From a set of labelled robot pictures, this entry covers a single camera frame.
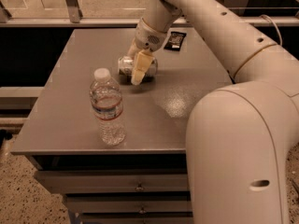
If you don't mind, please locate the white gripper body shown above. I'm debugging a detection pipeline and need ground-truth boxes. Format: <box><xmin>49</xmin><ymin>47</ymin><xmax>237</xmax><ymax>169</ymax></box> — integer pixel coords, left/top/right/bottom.
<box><xmin>134</xmin><ymin>19</ymin><xmax>168</xmax><ymax>52</ymax></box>

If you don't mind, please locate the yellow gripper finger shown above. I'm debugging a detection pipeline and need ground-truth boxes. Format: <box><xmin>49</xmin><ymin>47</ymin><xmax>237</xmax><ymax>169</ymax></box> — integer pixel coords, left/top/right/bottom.
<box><xmin>131</xmin><ymin>49</ymin><xmax>154</xmax><ymax>85</ymax></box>
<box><xmin>127</xmin><ymin>39</ymin><xmax>140</xmax><ymax>59</ymax></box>

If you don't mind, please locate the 7up soda can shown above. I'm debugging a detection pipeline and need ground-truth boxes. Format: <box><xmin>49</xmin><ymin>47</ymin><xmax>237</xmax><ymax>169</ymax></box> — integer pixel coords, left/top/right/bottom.
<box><xmin>118</xmin><ymin>56</ymin><xmax>158</xmax><ymax>77</ymax></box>

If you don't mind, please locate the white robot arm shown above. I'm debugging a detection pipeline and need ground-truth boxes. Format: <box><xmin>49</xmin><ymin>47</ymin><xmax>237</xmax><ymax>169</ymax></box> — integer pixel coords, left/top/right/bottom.
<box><xmin>128</xmin><ymin>0</ymin><xmax>299</xmax><ymax>224</ymax></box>

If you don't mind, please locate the clear plastic water bottle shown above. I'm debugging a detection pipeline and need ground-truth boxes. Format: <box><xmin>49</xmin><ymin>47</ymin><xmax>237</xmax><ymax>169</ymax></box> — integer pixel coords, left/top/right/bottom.
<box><xmin>89</xmin><ymin>68</ymin><xmax>126</xmax><ymax>146</ymax></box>

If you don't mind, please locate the grey drawer cabinet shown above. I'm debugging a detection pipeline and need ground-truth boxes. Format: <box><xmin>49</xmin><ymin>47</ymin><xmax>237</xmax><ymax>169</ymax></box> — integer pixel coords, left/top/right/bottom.
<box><xmin>12</xmin><ymin>28</ymin><xmax>230</xmax><ymax>224</ymax></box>

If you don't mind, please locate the top drawer with knob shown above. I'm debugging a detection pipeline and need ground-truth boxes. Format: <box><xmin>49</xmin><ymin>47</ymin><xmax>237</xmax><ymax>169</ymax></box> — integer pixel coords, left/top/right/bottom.
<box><xmin>35</xmin><ymin>170</ymin><xmax>189</xmax><ymax>194</ymax></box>

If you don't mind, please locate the drawer with knob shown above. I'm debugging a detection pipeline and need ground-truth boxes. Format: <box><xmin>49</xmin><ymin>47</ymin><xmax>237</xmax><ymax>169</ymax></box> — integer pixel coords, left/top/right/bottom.
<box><xmin>64</xmin><ymin>195</ymin><xmax>192</xmax><ymax>214</ymax></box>
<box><xmin>35</xmin><ymin>170</ymin><xmax>189</xmax><ymax>194</ymax></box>

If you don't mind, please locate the middle drawer with knob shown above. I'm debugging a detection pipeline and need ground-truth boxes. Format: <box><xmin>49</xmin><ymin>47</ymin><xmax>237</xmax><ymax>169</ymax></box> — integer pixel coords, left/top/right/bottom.
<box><xmin>64</xmin><ymin>195</ymin><xmax>192</xmax><ymax>214</ymax></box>

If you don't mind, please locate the bottom drawer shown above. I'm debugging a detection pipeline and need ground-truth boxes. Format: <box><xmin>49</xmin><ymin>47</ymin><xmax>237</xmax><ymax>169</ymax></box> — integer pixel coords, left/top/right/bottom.
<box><xmin>80</xmin><ymin>215</ymin><xmax>193</xmax><ymax>224</ymax></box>

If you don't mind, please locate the white cable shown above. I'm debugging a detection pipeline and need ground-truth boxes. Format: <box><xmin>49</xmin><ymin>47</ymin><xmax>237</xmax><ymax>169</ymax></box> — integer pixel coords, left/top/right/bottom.
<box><xmin>260</xmin><ymin>14</ymin><xmax>284</xmax><ymax>47</ymax></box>

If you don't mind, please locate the metal railing frame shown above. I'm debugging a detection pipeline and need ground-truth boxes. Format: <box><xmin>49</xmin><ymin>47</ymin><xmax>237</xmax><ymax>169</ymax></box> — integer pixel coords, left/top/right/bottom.
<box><xmin>0</xmin><ymin>0</ymin><xmax>299</xmax><ymax>27</ymax></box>

